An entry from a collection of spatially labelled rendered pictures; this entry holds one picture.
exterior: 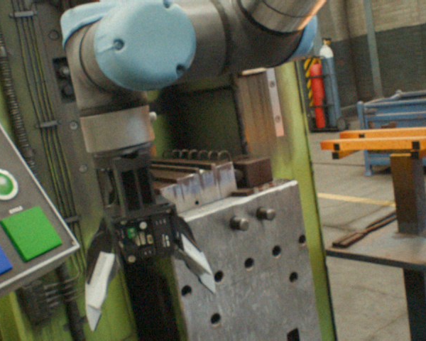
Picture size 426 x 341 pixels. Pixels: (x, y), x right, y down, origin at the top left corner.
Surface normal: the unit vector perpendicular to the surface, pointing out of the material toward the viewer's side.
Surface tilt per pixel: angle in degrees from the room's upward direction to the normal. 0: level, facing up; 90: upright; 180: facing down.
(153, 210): 90
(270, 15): 130
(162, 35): 90
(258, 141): 90
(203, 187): 90
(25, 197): 60
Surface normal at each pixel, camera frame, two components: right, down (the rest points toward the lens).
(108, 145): -0.12, 0.20
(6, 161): 0.65, -0.54
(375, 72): -0.81, 0.24
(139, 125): 0.76, -0.02
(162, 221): 0.33, 0.11
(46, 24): 0.56, 0.04
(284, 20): -0.07, 0.92
